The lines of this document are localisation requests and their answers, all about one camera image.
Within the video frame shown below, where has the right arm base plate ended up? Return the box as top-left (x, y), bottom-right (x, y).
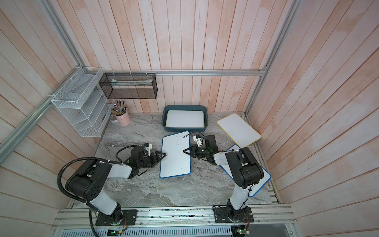
top-left (212, 205), bottom-right (254, 224)

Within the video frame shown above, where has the white wire mesh shelf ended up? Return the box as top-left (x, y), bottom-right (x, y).
top-left (51, 67), bottom-right (111, 138)

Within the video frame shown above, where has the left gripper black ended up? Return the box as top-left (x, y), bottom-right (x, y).
top-left (138, 151), bottom-right (167, 169)

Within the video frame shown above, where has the teal plastic storage box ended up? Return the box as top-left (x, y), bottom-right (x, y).
top-left (161, 105), bottom-right (208, 132)

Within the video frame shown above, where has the pink pencil cup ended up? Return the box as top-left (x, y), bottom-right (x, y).
top-left (112, 100), bottom-right (131, 126)

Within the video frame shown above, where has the blue whiteboard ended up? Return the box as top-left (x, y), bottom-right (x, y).
top-left (214, 145), bottom-right (271, 197)
top-left (159, 131), bottom-right (191, 179)

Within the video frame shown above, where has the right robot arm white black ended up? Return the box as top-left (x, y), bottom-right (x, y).
top-left (183, 135), bottom-right (264, 224)

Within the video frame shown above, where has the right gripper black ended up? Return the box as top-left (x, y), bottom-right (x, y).
top-left (184, 145), bottom-right (210, 160)

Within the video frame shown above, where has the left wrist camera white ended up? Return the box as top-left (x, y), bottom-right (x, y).
top-left (144, 143), bottom-right (153, 152)

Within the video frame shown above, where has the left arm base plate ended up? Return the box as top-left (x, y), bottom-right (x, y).
top-left (95, 209), bottom-right (138, 226)

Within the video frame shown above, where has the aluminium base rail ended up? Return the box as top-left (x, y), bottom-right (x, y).
top-left (51, 204), bottom-right (297, 230)

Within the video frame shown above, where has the yellow whiteboard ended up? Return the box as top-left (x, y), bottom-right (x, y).
top-left (165, 110), bottom-right (205, 128)
top-left (217, 114), bottom-right (262, 147)

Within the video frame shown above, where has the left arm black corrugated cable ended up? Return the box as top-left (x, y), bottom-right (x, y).
top-left (57, 144), bottom-right (137, 237)

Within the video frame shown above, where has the black mesh wall basket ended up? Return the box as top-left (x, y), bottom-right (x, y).
top-left (99, 72), bottom-right (158, 99)

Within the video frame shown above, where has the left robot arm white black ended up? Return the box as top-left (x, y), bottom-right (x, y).
top-left (57, 143), bottom-right (167, 216)

